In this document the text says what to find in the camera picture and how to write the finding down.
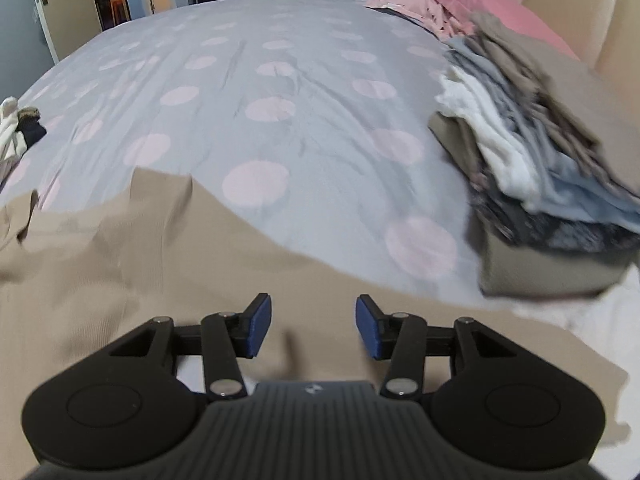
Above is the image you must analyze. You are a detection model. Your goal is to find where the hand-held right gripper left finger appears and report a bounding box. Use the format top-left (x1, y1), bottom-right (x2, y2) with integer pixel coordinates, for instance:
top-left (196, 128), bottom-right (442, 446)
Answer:
top-left (107, 293), bottom-right (273, 401)

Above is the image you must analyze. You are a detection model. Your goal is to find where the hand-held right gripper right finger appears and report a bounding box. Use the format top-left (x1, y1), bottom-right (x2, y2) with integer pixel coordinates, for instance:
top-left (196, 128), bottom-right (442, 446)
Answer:
top-left (355, 294), bottom-right (518, 402)

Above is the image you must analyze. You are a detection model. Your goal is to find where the beige sweater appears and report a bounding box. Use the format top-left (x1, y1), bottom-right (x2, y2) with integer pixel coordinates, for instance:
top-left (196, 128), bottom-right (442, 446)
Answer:
top-left (0, 166), bottom-right (631, 480)

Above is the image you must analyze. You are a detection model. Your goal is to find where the stack of folded clothes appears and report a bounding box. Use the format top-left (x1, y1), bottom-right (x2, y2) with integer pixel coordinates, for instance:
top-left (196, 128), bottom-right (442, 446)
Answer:
top-left (429, 10), bottom-right (640, 299)

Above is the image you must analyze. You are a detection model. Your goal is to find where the polka dot bed sheet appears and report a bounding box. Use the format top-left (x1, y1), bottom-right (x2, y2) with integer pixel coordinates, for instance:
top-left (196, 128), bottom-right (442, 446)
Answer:
top-left (0, 0), bottom-right (591, 311)

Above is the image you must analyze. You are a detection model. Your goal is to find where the navy garment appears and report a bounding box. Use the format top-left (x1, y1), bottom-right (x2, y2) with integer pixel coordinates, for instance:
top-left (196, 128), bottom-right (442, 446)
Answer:
top-left (16, 115), bottom-right (48, 152)

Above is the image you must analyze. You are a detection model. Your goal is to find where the orange stool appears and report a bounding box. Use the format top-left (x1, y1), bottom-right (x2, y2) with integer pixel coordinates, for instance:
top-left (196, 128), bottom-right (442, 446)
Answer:
top-left (107, 0), bottom-right (132, 29)

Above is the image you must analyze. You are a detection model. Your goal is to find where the pink pillow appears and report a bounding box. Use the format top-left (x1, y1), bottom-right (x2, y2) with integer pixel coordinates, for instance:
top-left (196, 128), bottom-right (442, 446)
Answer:
top-left (410, 0), bottom-right (581, 61)

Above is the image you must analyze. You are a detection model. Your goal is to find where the white bedroom door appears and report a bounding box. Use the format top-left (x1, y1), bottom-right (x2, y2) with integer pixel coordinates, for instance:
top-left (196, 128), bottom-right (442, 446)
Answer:
top-left (27, 0), bottom-right (104, 62)

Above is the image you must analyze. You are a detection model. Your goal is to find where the beige padded headboard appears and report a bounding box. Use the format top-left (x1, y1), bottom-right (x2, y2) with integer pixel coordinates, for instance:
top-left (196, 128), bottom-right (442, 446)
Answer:
top-left (470, 0), bottom-right (640, 106)

